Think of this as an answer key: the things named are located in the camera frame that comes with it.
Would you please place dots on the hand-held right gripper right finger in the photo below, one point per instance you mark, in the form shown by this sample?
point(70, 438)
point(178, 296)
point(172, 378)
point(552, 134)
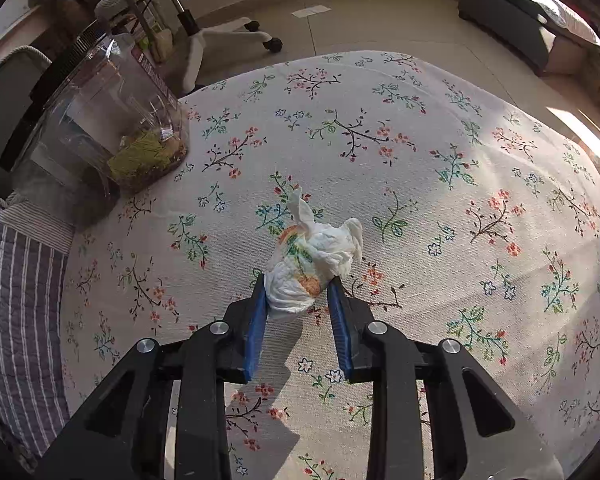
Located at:
point(341, 332)

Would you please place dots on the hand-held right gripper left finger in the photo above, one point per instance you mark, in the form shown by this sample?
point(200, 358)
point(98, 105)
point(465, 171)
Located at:
point(255, 332)

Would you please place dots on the white tissue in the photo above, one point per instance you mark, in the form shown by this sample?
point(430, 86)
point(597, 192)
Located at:
point(300, 280)

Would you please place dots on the floral tablecloth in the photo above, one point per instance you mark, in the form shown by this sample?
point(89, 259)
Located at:
point(430, 200)

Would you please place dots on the striped quilted cloth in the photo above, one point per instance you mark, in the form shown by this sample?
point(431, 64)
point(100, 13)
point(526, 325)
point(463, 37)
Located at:
point(20, 310)

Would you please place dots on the clear jar with black lid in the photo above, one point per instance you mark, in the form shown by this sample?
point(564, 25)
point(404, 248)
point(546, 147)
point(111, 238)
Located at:
point(90, 130)

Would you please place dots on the white office chair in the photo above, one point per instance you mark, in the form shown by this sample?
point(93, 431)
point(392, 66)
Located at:
point(215, 30)

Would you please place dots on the white paper sheet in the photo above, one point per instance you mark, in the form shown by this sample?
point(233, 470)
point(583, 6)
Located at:
point(310, 10)

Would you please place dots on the grey-green chair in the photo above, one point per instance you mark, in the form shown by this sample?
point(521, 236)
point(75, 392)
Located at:
point(5, 95)

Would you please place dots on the grey storage bench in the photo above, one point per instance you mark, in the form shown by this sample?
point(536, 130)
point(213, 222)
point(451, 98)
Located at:
point(505, 25)

